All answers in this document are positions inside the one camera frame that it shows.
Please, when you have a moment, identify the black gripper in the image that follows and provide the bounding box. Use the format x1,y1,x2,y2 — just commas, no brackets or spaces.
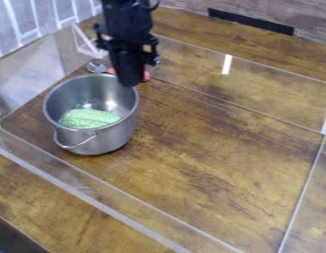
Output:
93,0,161,87

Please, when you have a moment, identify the silver metal pot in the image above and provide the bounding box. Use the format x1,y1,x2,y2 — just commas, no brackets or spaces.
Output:
43,74,140,155

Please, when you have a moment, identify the green bumpy toy vegetable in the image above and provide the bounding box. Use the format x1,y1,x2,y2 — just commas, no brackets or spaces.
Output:
58,109,121,128

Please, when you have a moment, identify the red handled metal spatula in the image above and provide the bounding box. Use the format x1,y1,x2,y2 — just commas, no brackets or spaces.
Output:
85,61,152,82

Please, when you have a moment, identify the clear acrylic corner bracket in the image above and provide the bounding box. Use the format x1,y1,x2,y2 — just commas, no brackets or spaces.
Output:
70,24,108,59

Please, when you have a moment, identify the black cable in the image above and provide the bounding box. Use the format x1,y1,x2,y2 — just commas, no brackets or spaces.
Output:
140,0,162,12

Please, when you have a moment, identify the clear acrylic barrier wall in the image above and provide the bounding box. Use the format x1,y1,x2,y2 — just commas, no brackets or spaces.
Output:
0,29,326,253

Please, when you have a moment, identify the black wall strip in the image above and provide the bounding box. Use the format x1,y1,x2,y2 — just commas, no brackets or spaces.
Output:
206,8,293,36

